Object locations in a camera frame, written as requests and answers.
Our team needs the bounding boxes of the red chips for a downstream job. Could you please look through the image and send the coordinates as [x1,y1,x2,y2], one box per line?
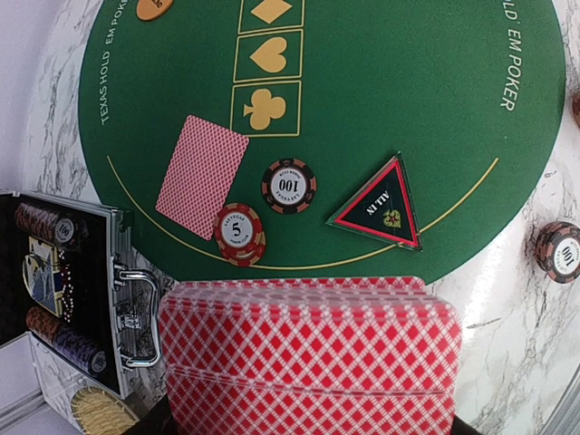
[214,203,266,267]

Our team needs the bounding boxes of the black triangular all-in button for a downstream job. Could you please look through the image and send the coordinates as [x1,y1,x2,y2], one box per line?
[326,152,422,251]

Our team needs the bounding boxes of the red card seat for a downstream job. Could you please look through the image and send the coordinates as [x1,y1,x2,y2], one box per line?
[155,115,249,240]

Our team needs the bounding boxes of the red playing card deck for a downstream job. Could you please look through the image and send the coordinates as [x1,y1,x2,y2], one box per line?
[159,277,461,434]

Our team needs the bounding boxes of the orange round blind button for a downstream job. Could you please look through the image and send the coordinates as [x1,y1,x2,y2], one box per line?
[136,0,173,22]

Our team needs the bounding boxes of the dark brown poker chip stack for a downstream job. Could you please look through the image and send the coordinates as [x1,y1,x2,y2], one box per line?
[534,221,579,284]

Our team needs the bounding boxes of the red poker chip stack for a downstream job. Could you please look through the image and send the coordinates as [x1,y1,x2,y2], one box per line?
[572,91,580,128]

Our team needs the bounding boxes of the round green poker mat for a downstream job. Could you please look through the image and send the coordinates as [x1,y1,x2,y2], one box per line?
[79,1,566,282]

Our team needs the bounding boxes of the red dice row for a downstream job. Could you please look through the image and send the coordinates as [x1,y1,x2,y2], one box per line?
[58,251,74,323]

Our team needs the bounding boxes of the dark red chip row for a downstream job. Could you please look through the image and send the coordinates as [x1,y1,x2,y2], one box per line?
[14,202,78,247]

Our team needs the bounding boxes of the aluminium poker chip case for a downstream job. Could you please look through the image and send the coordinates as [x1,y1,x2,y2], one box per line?
[1,188,161,399]

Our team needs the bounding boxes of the blue card deck in case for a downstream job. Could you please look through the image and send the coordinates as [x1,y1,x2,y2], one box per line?
[22,236,63,317]

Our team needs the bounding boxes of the red purple chip row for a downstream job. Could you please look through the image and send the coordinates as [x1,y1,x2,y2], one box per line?
[25,306,107,375]

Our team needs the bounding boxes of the woven bamboo tray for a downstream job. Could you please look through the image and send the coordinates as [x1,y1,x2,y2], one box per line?
[71,386,140,435]

